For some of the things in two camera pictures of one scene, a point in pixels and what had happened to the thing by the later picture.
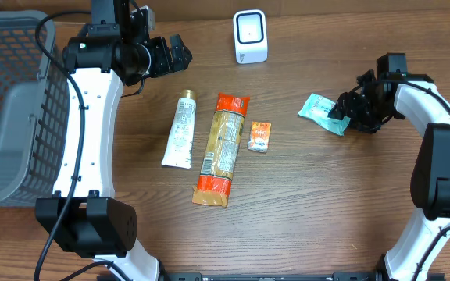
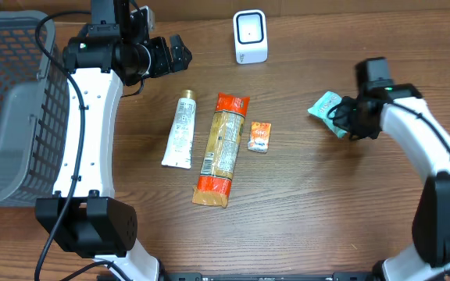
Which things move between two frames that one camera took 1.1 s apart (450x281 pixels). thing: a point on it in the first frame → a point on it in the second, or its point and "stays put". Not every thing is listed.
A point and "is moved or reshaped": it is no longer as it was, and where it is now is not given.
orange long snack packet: [221, 150] stays put
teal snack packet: [317, 108] is moved or reshaped
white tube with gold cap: [179, 150] stays put
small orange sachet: [259, 136] stays put
